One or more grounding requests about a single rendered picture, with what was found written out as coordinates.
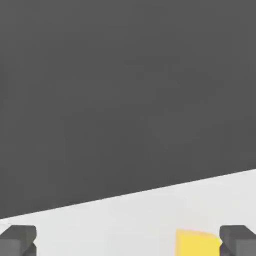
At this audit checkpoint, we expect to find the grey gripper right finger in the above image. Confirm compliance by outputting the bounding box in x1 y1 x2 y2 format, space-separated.
219 224 256 256

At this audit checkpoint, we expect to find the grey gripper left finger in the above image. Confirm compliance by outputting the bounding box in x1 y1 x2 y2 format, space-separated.
0 223 38 256

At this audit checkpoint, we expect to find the large yellow box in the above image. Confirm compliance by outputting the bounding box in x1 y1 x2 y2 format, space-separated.
175 228 222 256

